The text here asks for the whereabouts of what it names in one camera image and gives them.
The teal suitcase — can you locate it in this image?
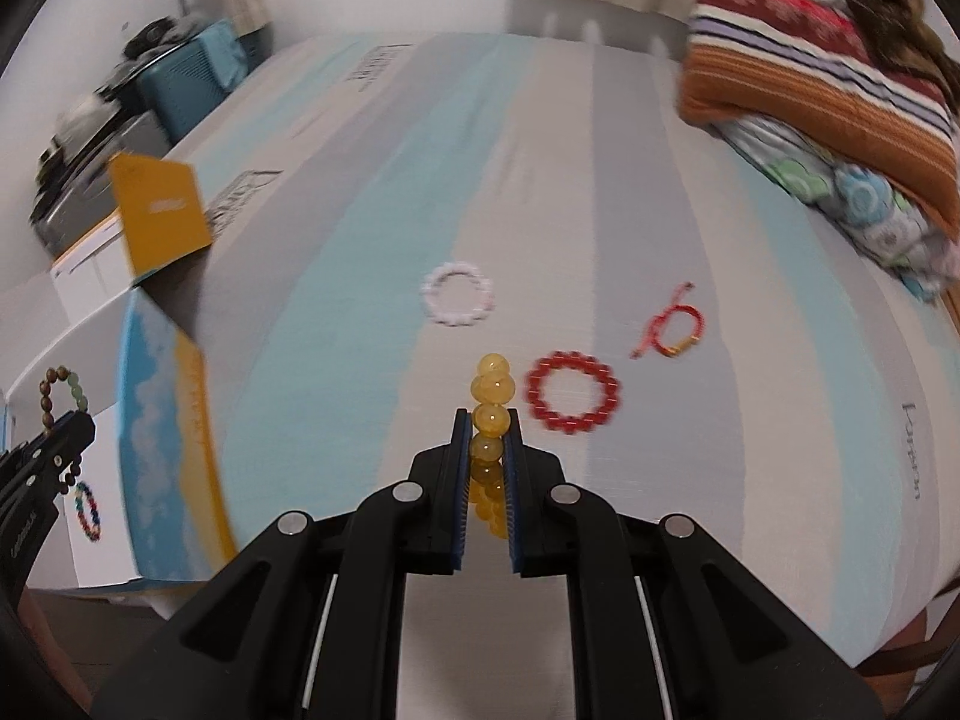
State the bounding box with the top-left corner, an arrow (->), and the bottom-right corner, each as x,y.
139,21 -> 250,145

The multicolour bead bracelet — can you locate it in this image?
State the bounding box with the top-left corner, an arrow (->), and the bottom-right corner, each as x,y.
73,481 -> 102,541

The yellow bead bracelet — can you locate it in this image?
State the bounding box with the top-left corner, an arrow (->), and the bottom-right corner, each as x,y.
469,352 -> 518,539

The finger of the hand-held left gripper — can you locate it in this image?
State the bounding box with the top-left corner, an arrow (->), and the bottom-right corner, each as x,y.
0,409 -> 97,511

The blue yellow cardboard box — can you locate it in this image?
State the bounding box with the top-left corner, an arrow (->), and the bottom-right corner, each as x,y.
0,152 -> 241,601

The red string bracelet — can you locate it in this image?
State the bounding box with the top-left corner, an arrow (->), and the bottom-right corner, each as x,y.
630,281 -> 710,361

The red bead bracelet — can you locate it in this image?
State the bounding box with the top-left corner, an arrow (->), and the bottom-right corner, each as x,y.
523,350 -> 623,436

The brown green bead bracelet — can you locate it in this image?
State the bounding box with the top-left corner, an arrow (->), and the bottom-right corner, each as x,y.
39,366 -> 89,492

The striped orange blanket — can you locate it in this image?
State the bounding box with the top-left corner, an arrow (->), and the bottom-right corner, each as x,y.
679,0 -> 960,232

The dark clutter on suitcase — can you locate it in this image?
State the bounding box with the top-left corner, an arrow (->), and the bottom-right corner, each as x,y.
120,13 -> 197,57

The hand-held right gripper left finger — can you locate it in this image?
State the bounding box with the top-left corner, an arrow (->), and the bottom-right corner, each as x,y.
94,406 -> 472,720

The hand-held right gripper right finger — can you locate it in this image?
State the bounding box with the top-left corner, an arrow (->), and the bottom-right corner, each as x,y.
501,409 -> 886,720

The grey suitcase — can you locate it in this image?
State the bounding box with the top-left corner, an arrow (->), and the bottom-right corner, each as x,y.
30,114 -> 172,257

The floral quilt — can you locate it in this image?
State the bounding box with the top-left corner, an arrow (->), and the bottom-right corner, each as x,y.
718,118 -> 960,307

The white bead bracelet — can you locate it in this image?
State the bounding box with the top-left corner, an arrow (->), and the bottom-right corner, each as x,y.
420,262 -> 496,327

